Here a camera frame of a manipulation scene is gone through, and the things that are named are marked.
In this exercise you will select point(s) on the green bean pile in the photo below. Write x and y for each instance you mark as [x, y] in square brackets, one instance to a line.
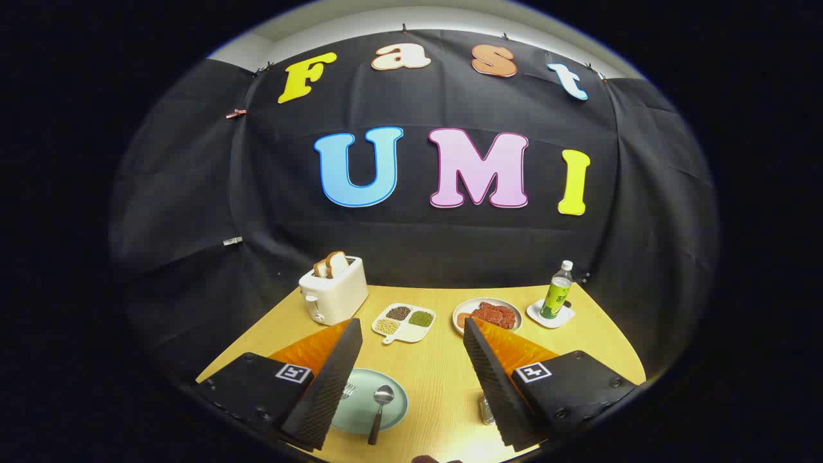
[421, 318]

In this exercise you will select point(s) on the white toaster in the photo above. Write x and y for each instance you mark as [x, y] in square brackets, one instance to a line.
[337, 296]

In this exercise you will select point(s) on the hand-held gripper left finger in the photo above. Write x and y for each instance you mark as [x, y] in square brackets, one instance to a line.
[334, 379]

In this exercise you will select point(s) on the metal spoon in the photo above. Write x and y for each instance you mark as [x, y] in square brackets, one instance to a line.
[383, 395]

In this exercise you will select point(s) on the green label bottle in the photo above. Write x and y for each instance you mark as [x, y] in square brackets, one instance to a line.
[557, 292]

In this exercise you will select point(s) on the yellow soybean pile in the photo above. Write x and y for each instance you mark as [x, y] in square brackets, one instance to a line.
[386, 326]

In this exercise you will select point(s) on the pale green round plate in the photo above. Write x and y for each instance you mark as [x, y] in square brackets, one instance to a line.
[360, 411]

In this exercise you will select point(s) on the dark bean pile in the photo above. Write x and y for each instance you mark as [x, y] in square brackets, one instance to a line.
[398, 313]

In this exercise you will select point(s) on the brown meat pieces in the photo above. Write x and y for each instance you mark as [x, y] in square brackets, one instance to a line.
[496, 315]

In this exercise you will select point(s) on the white clip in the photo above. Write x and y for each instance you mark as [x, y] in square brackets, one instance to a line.
[232, 241]

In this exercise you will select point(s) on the metal fork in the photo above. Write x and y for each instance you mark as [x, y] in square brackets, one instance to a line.
[348, 390]

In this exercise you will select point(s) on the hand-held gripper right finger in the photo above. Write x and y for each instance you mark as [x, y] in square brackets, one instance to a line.
[492, 379]

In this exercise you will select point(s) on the white oval food plate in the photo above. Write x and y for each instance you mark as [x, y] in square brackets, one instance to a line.
[461, 312]

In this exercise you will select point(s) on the white square coaster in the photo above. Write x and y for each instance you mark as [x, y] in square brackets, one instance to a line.
[562, 316]

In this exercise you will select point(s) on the white divided dish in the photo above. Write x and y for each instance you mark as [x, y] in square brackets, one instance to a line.
[411, 329]

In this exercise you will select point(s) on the small toast slice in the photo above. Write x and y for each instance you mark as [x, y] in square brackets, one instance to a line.
[320, 269]

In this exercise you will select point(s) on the large toast slice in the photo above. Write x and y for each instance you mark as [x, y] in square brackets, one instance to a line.
[336, 262]

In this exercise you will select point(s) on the pink clip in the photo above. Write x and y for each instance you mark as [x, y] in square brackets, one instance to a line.
[236, 114]

